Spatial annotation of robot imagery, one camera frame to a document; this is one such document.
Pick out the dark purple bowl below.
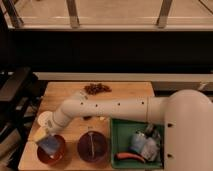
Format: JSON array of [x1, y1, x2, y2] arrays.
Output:
[[77, 131, 108, 163]]

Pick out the metal utensil in bowl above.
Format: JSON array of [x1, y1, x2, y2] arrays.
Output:
[[89, 132, 95, 159]]

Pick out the pile of brown nuts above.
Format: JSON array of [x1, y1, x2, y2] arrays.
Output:
[[84, 83, 112, 95]]

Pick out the red bowl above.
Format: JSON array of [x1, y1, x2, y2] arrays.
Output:
[[37, 135, 66, 165]]

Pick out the green plastic bin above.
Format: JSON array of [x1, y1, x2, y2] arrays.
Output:
[[110, 119, 164, 170]]

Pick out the orange handled tool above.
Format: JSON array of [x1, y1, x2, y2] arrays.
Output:
[[115, 152, 146, 163]]

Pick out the black chair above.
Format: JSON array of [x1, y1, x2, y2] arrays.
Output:
[[0, 67, 37, 169]]

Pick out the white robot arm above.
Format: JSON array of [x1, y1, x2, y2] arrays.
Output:
[[44, 90, 213, 171]]

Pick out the white round lid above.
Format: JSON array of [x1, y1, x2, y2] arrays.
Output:
[[37, 111, 52, 127]]

